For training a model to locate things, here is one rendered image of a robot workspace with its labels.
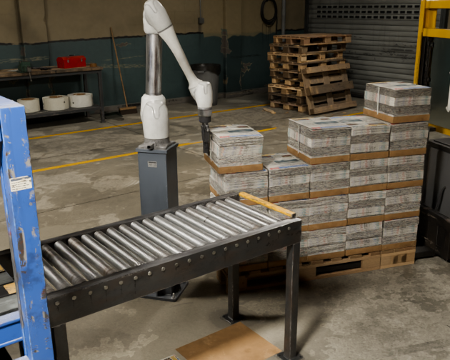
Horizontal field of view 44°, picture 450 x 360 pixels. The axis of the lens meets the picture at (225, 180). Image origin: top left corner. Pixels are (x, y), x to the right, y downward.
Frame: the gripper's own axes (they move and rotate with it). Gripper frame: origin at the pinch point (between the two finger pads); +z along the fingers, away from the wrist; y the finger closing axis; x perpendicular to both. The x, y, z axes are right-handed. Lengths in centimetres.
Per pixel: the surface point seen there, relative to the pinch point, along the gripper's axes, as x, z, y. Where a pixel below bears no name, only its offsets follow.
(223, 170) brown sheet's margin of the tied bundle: -5.6, 10.2, -19.6
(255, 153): -26.6, 1.3, -19.4
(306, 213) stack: -64, 46, -19
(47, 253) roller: 98, 17, -96
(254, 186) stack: -26.5, 22.8, -19.0
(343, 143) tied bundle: -88, 1, -18
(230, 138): -10.5, -9.5, -19.3
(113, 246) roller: 70, 17, -98
